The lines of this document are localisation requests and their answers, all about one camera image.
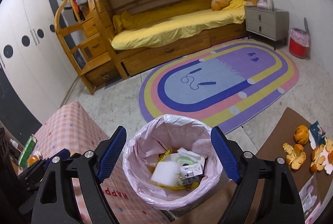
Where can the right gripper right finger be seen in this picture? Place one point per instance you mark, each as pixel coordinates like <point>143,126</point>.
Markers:
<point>225,154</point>

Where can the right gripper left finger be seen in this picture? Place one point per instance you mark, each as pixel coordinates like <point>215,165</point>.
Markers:
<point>108,152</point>

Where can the green medicine box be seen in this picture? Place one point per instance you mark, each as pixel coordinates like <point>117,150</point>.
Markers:
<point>27,150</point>

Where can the white milk carton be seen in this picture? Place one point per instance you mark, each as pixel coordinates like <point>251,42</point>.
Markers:
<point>192,173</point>

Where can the white foam block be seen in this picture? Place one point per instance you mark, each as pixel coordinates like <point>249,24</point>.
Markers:
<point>166,173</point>

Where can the pink lined trash bin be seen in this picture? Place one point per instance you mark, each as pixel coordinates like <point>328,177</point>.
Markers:
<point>190,141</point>

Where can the red trash bin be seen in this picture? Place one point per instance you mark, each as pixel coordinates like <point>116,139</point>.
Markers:
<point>299,42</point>

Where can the white spray bottle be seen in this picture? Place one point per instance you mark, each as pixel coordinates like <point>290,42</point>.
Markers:
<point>16,145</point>

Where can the pink checkered tablecloth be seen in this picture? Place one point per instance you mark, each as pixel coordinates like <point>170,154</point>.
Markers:
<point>70,191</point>

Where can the yellow mesh net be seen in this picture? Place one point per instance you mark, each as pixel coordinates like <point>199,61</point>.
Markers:
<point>164,155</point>

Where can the rainbow oval rug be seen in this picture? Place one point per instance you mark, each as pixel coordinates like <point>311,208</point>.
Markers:
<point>225,85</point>

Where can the orange peel pile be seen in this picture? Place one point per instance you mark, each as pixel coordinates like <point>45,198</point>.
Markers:
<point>295,155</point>

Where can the whole mandarin orange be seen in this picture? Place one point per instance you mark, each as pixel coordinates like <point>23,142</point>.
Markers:
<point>301,135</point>

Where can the wooden stair drawers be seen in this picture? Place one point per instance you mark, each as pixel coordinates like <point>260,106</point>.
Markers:
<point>85,47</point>

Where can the white wardrobe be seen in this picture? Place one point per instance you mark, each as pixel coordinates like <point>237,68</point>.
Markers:
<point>32,56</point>

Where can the yellow bed sheet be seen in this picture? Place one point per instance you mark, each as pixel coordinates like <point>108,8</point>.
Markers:
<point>164,32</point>

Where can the grey nightstand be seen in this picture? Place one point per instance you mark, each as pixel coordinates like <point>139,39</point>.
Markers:
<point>271,24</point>

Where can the orange plush toy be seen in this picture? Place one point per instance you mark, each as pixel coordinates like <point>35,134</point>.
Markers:
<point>217,5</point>

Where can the wooden bunk bed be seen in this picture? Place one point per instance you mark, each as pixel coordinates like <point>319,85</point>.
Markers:
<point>111,21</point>

